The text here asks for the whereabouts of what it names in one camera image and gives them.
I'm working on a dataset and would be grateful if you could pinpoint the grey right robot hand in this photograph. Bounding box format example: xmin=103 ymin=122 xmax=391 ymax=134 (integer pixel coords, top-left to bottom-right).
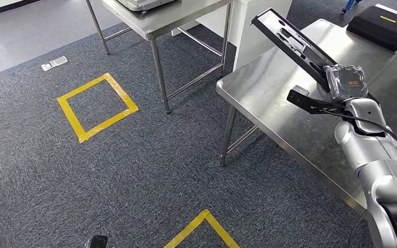
xmin=316 ymin=64 xmax=369 ymax=103

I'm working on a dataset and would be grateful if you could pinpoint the long black plastic frame part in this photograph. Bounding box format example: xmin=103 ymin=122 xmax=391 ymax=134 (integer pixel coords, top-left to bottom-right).
xmin=251 ymin=7 xmax=338 ymax=91

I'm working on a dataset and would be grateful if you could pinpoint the stainless steel workbench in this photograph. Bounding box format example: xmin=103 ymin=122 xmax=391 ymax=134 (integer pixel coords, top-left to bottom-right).
xmin=216 ymin=19 xmax=397 ymax=216

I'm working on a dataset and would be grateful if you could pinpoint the grey stamped sheet metal part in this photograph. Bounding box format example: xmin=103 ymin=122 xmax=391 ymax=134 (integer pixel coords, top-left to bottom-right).
xmin=115 ymin=0 xmax=179 ymax=12

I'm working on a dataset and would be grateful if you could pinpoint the white cabinet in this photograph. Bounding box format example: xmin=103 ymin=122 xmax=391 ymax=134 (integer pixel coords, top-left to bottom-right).
xmin=171 ymin=0 xmax=293 ymax=71

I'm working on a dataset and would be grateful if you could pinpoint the steel table with legs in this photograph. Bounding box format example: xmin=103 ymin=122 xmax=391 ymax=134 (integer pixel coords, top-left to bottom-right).
xmin=84 ymin=0 xmax=234 ymax=115

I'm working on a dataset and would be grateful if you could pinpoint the yellow floor tape square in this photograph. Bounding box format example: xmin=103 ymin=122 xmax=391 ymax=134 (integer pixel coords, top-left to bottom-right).
xmin=163 ymin=209 xmax=240 ymax=248
xmin=57 ymin=72 xmax=139 ymax=144

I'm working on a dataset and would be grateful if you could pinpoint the metal floor outlet plate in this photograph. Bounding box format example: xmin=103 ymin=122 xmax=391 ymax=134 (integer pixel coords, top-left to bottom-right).
xmin=41 ymin=55 xmax=68 ymax=72

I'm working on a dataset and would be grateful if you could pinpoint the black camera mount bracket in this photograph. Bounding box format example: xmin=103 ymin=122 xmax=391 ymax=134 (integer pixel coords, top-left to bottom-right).
xmin=286 ymin=89 xmax=346 ymax=115

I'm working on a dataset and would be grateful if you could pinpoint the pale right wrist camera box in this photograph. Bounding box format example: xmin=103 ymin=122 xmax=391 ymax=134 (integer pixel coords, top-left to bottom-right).
xmin=293 ymin=85 xmax=311 ymax=97

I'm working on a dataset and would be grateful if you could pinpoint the thin black camera cable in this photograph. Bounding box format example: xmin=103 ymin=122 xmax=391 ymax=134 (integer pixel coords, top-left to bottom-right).
xmin=320 ymin=108 xmax=397 ymax=162

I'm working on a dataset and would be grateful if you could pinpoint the black looped cable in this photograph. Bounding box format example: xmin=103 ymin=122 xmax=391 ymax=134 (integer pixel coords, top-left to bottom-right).
xmin=347 ymin=209 xmax=369 ymax=248

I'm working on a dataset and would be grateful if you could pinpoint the dark left wrist camera mount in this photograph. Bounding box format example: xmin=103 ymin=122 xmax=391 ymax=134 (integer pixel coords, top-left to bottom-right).
xmin=84 ymin=235 xmax=109 ymax=248

